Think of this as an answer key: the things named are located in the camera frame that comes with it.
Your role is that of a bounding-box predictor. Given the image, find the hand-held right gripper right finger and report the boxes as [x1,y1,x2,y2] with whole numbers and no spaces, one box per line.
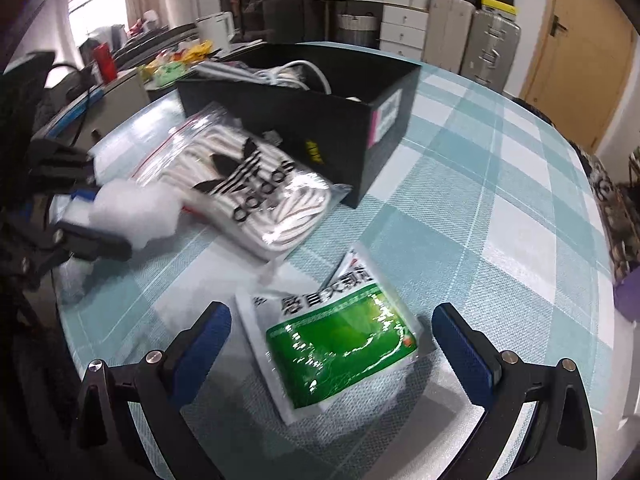
[431,302,599,480]

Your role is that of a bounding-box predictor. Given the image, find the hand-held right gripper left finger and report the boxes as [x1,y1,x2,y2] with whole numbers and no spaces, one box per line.
[74,301,233,480]

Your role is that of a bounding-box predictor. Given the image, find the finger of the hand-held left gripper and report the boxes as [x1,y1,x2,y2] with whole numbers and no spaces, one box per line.
[29,141,102,204]
[49,219,133,262]

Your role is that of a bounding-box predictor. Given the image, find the white cotton wad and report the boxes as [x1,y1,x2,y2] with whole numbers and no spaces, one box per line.
[89,177,184,252]

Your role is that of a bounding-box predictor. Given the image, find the large green sachet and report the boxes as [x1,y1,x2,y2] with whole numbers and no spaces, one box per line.
[234,241,424,427]

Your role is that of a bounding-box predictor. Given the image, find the zip bag of white laces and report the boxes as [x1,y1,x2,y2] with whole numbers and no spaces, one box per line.
[94,102,354,262]

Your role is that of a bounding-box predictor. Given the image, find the bag of cream laces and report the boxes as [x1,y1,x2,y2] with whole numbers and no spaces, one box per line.
[192,62,262,84]

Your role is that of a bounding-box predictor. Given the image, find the white charging cable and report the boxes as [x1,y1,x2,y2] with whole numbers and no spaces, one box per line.
[252,59,334,95]

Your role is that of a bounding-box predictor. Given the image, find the black cardboard box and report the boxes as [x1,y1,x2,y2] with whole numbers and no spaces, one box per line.
[177,42,424,210]

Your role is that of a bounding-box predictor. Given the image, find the red bottle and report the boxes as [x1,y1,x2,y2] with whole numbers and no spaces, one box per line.
[92,42,119,84]

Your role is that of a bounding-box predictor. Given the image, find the teal checkered tablecloth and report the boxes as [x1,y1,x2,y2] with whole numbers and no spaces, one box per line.
[55,42,617,480]

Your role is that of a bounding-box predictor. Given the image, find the yellow snack packets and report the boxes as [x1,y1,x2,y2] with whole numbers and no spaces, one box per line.
[176,40,214,64]

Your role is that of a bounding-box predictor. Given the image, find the beige curtain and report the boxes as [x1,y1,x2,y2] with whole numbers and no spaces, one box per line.
[122,0,166,32]

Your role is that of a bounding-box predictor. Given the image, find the white kettle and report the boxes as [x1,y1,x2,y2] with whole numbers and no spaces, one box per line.
[194,11,236,52]

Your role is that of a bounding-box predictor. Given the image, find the pile of dark shoes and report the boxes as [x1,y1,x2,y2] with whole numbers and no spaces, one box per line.
[582,144,640,282]

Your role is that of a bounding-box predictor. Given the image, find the grey refrigerator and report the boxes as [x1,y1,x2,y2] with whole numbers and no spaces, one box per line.
[235,0,307,44]

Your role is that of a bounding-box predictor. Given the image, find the silver suitcase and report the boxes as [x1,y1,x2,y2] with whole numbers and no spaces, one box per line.
[459,9,524,94]

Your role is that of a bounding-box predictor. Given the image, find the woven laundry basket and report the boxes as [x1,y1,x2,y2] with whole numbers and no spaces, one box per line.
[334,12,379,49]

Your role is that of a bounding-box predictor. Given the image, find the beige suitcase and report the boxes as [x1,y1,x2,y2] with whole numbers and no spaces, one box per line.
[424,0,476,74]

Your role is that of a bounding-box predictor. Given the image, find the wooden door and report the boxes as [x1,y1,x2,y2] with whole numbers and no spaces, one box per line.
[519,0,640,154]

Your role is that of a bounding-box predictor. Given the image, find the white desk with drawers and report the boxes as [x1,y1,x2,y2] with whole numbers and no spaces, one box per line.
[312,0,432,59]

